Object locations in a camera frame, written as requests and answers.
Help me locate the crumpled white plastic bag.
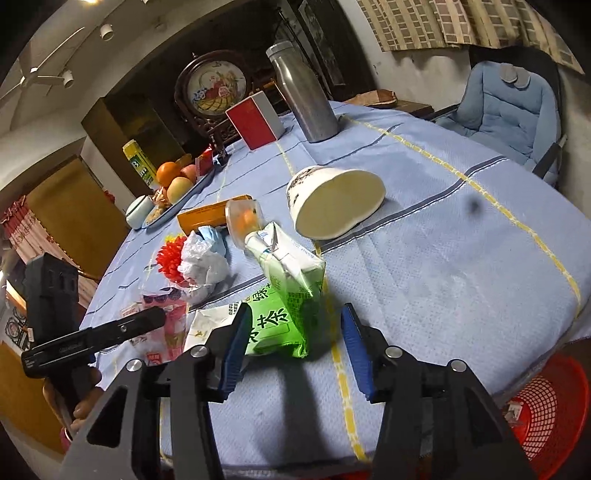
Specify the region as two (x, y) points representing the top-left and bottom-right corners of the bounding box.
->
(178, 231), (232, 304)

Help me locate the blue striped tablecloth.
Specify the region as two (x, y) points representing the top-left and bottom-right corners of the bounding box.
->
(78, 99), (591, 472)

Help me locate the red patterned curtain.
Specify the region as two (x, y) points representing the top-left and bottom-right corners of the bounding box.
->
(0, 196), (47, 264)

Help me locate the steel thermos bottle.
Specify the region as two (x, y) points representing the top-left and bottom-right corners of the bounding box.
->
(265, 41), (340, 144)

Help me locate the blue cushioned chair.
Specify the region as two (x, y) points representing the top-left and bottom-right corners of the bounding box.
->
(431, 46), (568, 190)

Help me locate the red plastic basket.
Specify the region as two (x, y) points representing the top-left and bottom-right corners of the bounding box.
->
(501, 353), (589, 480)

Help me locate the person's left hand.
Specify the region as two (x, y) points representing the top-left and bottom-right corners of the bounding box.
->
(41, 364), (106, 445)

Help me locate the wooden side table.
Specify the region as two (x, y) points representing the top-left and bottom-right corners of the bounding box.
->
(342, 90), (435, 117)

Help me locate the yellow pear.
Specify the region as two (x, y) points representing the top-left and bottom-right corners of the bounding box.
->
(166, 176), (195, 204)

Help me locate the dark wooden cabinet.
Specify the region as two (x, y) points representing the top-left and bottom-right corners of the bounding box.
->
(81, 95), (185, 199)

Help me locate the brown wooden door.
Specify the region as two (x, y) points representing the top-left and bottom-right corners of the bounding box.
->
(25, 157), (132, 278)

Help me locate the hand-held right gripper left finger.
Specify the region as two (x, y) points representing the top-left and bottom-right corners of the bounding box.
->
(62, 302), (254, 480)

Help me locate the red and white box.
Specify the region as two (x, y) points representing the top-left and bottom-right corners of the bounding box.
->
(225, 91), (284, 151)

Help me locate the green tea carton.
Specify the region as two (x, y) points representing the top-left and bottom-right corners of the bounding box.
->
(242, 222), (328, 361)

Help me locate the red snack packet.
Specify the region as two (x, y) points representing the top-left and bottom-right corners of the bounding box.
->
(195, 148), (215, 178)

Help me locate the orange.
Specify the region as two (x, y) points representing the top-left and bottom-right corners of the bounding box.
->
(156, 161), (183, 188)

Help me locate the red foam fruit net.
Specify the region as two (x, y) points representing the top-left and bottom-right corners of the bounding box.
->
(156, 237), (190, 283)

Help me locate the pink snack packet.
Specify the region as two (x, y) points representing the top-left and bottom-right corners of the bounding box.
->
(129, 286), (190, 366)

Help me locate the checked beige curtain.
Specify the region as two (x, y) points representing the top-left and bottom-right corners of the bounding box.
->
(369, 0), (585, 75)

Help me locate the white ceiling fan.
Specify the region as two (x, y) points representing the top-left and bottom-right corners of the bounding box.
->
(0, 25), (86, 104)

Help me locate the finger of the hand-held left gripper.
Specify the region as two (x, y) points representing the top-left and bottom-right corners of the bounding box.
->
(78, 307), (167, 346)

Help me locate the white lidded jar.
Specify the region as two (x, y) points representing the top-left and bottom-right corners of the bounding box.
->
(124, 195), (153, 230)

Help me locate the blue rimmed fruit plate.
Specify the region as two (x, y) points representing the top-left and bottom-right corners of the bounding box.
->
(141, 161), (218, 230)

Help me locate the white paper bowl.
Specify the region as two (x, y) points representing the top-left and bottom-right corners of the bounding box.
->
(285, 166), (386, 241)

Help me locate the clear plastic cup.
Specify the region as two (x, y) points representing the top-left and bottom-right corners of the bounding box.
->
(225, 198), (264, 251)

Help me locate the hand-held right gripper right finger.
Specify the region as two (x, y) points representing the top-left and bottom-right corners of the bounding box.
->
(341, 302), (539, 480)

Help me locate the yellow green can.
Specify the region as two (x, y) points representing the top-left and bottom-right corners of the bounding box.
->
(122, 141), (158, 190)

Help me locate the round embroidery wooden frame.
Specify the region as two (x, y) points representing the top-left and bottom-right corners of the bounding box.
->
(174, 51), (253, 167)

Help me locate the orange cardboard box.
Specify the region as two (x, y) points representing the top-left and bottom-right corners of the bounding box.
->
(177, 202), (232, 232)

